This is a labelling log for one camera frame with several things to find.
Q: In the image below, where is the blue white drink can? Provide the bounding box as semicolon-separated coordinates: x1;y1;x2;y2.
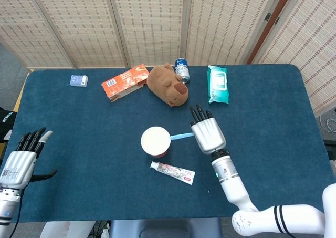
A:
174;58;191;84

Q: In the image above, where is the orange biscuit carton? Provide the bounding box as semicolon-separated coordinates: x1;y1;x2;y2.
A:
101;63;150;103

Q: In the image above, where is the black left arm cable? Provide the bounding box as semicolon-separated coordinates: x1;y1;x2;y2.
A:
10;190;24;238

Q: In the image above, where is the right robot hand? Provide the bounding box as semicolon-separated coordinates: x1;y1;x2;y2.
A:
189;104;227;155

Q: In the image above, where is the small blue white box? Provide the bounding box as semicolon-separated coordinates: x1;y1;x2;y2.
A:
69;75;89;87

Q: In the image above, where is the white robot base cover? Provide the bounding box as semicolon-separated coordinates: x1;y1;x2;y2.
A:
39;221;97;238

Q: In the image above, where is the light blue toothbrush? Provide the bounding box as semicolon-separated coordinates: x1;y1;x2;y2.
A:
169;132;195;141

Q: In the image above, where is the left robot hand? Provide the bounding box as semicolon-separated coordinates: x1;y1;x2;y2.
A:
0;127;58;190

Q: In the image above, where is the white cable bundle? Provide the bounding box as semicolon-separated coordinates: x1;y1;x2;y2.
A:
319;114;336;133

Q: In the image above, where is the black bag with lettering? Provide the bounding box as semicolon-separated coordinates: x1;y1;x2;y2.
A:
0;107;18;144

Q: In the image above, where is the brown wooden post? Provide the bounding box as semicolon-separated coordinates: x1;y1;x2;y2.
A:
246;0;296;65

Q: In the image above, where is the brown capybara plush toy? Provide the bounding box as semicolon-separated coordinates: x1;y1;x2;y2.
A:
146;63;190;108

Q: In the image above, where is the grey blue chair seat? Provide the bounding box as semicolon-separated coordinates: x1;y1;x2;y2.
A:
109;218;223;238

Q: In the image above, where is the green wet wipes pack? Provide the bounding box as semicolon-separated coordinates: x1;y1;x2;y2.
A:
207;65;230;105

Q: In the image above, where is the woven folding screen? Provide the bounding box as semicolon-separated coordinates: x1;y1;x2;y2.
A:
0;0;274;69
251;0;336;118

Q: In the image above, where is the orange paper noodle cup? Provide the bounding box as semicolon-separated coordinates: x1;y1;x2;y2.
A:
141;126;172;159

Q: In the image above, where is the floral white toothpaste tube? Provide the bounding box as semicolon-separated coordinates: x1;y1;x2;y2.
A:
150;161;196;185

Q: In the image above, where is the blue table cloth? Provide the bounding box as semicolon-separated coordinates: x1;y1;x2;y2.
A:
5;64;330;223

